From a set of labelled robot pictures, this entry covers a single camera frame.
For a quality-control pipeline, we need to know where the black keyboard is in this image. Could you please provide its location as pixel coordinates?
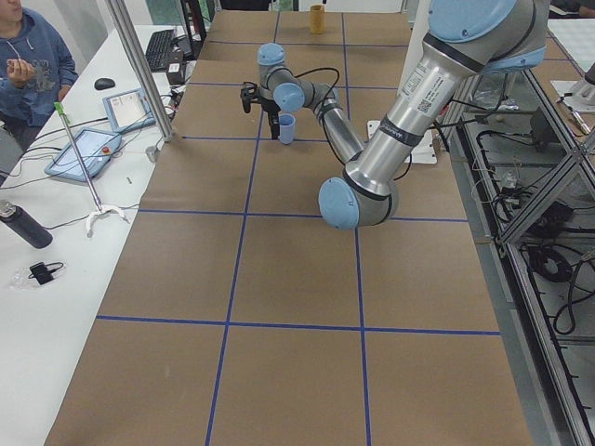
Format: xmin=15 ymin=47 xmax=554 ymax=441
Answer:
xmin=145 ymin=29 xmax=176 ymax=72

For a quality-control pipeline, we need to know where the person in blue hoodie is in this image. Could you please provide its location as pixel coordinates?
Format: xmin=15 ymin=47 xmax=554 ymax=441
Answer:
xmin=1 ymin=1 xmax=78 ymax=150

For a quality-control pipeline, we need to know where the small black device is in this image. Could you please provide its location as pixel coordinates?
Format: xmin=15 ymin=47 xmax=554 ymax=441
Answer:
xmin=29 ymin=262 xmax=64 ymax=285

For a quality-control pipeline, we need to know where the tan wooden cup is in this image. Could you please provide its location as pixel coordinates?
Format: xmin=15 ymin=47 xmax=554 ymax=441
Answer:
xmin=309 ymin=4 xmax=325 ymax=35

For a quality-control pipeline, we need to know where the light blue plastic cup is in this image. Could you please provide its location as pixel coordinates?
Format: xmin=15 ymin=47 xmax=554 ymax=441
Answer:
xmin=278 ymin=113 xmax=297 ymax=145

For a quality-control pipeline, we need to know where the dark water bottle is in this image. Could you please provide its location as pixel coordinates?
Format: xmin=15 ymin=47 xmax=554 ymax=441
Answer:
xmin=1 ymin=200 xmax=53 ymax=249

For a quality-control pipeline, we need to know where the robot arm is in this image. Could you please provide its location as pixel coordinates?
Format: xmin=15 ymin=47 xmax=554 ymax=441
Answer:
xmin=241 ymin=0 xmax=549 ymax=230

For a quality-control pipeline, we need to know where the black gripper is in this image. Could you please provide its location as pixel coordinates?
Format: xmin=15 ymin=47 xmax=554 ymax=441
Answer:
xmin=240 ymin=82 xmax=280 ymax=139

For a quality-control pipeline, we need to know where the blue teach pendant far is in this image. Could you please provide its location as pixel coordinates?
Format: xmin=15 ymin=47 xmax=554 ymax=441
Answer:
xmin=102 ymin=88 xmax=155 ymax=134

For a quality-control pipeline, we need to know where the blue teach pendant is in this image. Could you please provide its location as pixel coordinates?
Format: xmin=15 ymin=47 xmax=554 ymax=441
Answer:
xmin=102 ymin=88 xmax=155 ymax=134
xmin=44 ymin=128 xmax=122 ymax=182

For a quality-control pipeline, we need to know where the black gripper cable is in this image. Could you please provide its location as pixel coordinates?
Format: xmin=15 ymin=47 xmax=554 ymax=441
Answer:
xmin=292 ymin=67 xmax=343 ymax=101

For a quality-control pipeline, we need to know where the aluminium frame post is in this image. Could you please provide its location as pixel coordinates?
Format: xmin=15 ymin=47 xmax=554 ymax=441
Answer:
xmin=105 ymin=0 xmax=174 ymax=142

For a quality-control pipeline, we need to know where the blue teach pendant near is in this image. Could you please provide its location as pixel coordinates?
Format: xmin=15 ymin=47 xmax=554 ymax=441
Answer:
xmin=44 ymin=128 xmax=122 ymax=182

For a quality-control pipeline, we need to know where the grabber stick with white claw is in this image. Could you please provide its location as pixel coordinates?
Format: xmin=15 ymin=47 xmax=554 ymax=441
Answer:
xmin=54 ymin=101 xmax=130 ymax=239

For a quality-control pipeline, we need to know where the black computer mouse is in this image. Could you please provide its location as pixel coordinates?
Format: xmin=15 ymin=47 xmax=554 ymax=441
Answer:
xmin=94 ymin=77 xmax=115 ymax=91

